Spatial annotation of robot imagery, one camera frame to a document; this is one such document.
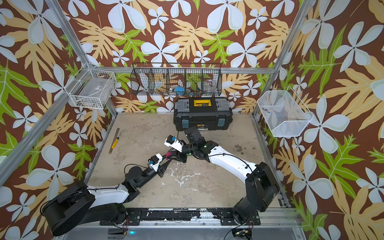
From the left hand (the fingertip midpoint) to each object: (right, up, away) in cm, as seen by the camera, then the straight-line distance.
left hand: (169, 155), depth 78 cm
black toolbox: (+22, +24, +20) cm, 39 cm away
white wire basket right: (+66, +23, +6) cm, 70 cm away
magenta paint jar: (0, +1, -3) cm, 4 cm away
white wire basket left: (-46, +37, +7) cm, 60 cm away
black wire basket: (+2, +47, +20) cm, 51 cm away
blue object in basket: (+4, +38, +15) cm, 41 cm away
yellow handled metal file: (-42, +5, +25) cm, 49 cm away
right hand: (0, +2, -2) cm, 2 cm away
